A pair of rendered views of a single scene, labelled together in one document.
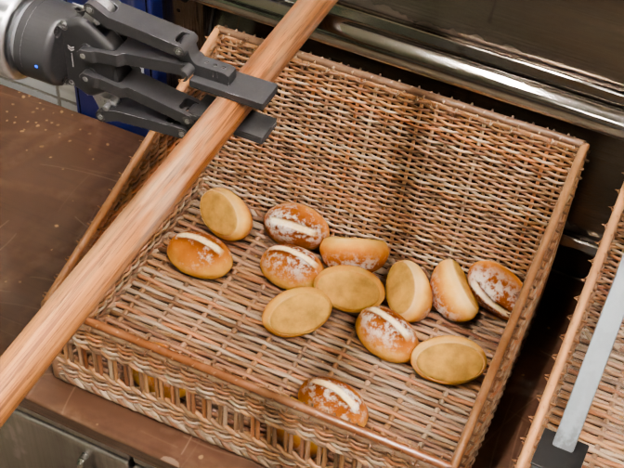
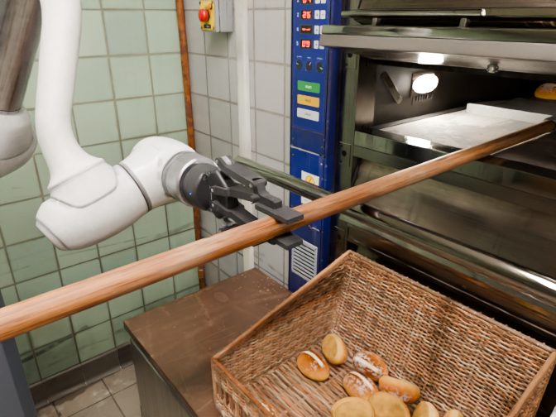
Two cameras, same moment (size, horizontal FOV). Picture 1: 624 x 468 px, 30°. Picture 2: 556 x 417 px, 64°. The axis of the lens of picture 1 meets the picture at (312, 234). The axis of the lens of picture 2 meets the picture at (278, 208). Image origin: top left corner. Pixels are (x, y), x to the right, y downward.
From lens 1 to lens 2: 0.51 m
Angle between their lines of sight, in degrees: 32
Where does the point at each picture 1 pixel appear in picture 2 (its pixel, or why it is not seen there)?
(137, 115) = not seen: hidden behind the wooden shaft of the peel
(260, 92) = (290, 215)
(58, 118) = (278, 289)
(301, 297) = (356, 403)
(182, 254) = (302, 361)
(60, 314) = (72, 289)
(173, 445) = not seen: outside the picture
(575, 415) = not seen: outside the picture
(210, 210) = (326, 344)
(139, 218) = (169, 256)
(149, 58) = (239, 191)
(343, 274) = (385, 397)
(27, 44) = (189, 180)
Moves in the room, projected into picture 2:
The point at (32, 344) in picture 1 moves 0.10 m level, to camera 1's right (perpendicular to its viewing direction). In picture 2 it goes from (36, 300) to (112, 332)
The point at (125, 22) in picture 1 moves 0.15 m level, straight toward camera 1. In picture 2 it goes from (231, 169) to (184, 208)
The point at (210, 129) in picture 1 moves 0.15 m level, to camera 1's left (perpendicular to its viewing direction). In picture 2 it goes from (249, 227) to (160, 206)
